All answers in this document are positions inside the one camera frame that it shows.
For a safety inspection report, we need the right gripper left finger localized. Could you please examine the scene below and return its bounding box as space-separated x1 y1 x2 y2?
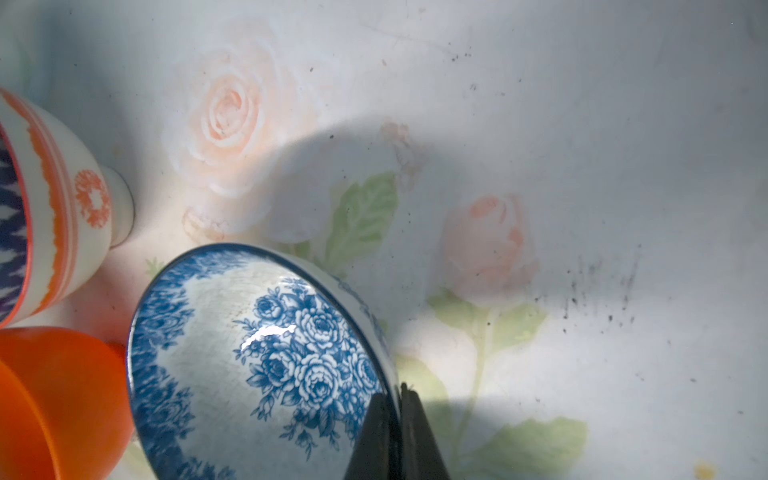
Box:
344 393 390 480

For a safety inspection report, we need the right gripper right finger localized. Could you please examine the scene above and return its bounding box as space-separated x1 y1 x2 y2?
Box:
401 383 450 480

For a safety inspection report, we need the blue floral bowl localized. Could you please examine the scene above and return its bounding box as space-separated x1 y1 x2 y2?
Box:
127 243 401 479

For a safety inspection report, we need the orange geometric pattern bowl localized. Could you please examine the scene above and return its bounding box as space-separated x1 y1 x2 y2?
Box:
1 90 134 326

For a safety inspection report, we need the plain orange bowl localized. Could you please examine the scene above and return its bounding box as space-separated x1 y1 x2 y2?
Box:
1 327 134 479

